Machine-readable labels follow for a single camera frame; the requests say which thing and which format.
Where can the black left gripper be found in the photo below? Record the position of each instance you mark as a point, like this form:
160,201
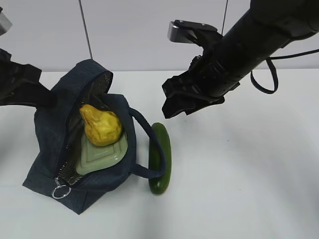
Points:
20,86

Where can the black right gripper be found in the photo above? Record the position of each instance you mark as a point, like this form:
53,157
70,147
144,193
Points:
215,73

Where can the dark blue lunch bag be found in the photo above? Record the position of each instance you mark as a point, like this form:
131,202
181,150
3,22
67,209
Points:
59,130

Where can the yellow pear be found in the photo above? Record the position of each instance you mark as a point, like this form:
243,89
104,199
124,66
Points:
102,128

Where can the green lidded glass container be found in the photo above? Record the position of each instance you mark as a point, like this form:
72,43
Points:
94,158

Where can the green cucumber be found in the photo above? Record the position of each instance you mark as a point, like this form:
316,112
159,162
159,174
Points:
159,185

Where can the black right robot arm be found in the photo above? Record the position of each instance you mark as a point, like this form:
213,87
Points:
266,26

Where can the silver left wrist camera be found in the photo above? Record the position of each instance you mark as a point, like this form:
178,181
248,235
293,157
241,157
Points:
5,23

